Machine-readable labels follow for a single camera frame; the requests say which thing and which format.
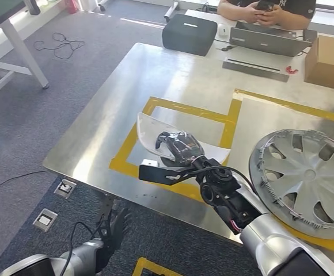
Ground grey metal bar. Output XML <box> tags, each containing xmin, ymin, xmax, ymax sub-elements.
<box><xmin>222</xmin><ymin>57</ymin><xmax>290</xmax><ymax>83</ymax></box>

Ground grey laptop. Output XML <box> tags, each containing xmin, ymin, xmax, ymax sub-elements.
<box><xmin>229</xmin><ymin>21</ymin><xmax>318</xmax><ymax>58</ymax></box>

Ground white cylinder object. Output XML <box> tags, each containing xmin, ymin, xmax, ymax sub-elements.
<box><xmin>164</xmin><ymin>1</ymin><xmax>181</xmax><ymax>23</ymax></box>

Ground black soft case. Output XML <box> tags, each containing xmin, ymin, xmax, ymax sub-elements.
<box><xmin>162</xmin><ymin>13</ymin><xmax>218</xmax><ymax>57</ymax></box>

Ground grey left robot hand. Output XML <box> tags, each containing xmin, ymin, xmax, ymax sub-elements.
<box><xmin>109</xmin><ymin>208</ymin><xmax>132</xmax><ymax>252</ymax></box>

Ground yellow tape outline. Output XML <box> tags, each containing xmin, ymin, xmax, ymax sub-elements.
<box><xmin>109</xmin><ymin>89</ymin><xmax>334</xmax><ymax>256</ymax></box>

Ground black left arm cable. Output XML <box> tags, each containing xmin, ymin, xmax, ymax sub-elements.
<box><xmin>60</xmin><ymin>222</ymin><xmax>102</xmax><ymax>276</ymax></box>

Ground white plastic shell part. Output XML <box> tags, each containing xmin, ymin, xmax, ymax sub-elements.
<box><xmin>137</xmin><ymin>112</ymin><xmax>231</xmax><ymax>170</ymax></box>

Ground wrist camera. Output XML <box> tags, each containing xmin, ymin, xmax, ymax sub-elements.
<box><xmin>138</xmin><ymin>159</ymin><xmax>185</xmax><ymax>187</ymax></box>
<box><xmin>98</xmin><ymin>194</ymin><xmax>119</xmax><ymax>237</ymax></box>

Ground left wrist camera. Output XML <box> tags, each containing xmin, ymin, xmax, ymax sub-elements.
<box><xmin>98</xmin><ymin>194</ymin><xmax>119</xmax><ymax>237</ymax></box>

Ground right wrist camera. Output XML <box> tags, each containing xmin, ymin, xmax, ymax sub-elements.
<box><xmin>138</xmin><ymin>159</ymin><xmax>185</xmax><ymax>187</ymax></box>

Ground metal floor socket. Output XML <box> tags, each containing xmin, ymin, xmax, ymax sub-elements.
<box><xmin>33</xmin><ymin>208</ymin><xmax>58</xmax><ymax>232</ymax></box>
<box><xmin>54</xmin><ymin>179</ymin><xmax>77</xmax><ymax>200</ymax></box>

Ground person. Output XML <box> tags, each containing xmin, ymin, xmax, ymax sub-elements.
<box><xmin>217</xmin><ymin>0</ymin><xmax>317</xmax><ymax>31</ymax></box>

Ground black floor cable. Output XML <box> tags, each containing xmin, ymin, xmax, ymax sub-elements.
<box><xmin>0</xmin><ymin>170</ymin><xmax>50</xmax><ymax>202</ymax></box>
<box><xmin>33</xmin><ymin>32</ymin><xmax>85</xmax><ymax>60</ymax></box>

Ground brown cardboard box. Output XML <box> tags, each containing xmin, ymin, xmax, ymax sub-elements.
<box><xmin>304</xmin><ymin>34</ymin><xmax>334</xmax><ymax>91</ymax></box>

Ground white computer mouse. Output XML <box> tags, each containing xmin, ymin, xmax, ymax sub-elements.
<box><xmin>217</xmin><ymin>23</ymin><xmax>230</xmax><ymax>38</ymax></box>

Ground black desk cable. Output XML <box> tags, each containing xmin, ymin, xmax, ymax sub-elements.
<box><xmin>215</xmin><ymin>38</ymin><xmax>238</xmax><ymax>52</ymax></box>

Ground yellow floor tape square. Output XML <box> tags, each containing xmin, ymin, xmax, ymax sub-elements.
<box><xmin>132</xmin><ymin>257</ymin><xmax>183</xmax><ymax>276</ymax></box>

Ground white table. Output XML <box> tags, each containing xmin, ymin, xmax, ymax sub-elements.
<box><xmin>0</xmin><ymin>0</ymin><xmax>50</xmax><ymax>105</ymax></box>

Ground steel workbench table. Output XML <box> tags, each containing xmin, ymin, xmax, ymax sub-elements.
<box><xmin>42</xmin><ymin>41</ymin><xmax>334</xmax><ymax>276</ymax></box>

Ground red bin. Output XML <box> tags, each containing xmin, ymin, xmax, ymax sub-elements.
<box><xmin>65</xmin><ymin>0</ymin><xmax>79</xmax><ymax>14</ymax></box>

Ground black phone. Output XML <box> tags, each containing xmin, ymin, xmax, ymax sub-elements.
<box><xmin>255</xmin><ymin>0</ymin><xmax>276</xmax><ymax>12</ymax></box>

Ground large round metal part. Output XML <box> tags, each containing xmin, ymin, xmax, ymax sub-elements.
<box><xmin>249</xmin><ymin>129</ymin><xmax>334</xmax><ymax>241</ymax></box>

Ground black cylinder object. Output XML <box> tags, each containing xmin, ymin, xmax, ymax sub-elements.
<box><xmin>26</xmin><ymin>0</ymin><xmax>41</xmax><ymax>16</ymax></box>

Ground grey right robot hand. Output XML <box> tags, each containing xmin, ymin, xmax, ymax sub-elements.
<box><xmin>155</xmin><ymin>131</ymin><xmax>205</xmax><ymax>166</ymax></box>

